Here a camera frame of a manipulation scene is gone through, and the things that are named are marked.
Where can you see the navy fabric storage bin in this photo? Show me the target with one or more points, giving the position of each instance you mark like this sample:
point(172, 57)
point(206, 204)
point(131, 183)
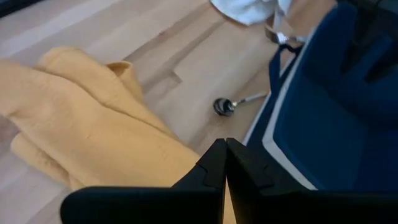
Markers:
point(326, 124)

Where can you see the plain white towel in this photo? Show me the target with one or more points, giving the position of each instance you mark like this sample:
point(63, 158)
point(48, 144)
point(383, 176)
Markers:
point(248, 11)

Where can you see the mustard yellow towel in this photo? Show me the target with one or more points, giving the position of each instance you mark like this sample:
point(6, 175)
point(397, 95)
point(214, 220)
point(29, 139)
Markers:
point(93, 124)

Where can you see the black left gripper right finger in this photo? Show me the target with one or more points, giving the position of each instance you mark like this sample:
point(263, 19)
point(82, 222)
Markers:
point(295, 208)

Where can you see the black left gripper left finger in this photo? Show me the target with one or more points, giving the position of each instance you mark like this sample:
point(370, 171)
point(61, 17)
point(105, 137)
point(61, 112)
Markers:
point(155, 205)

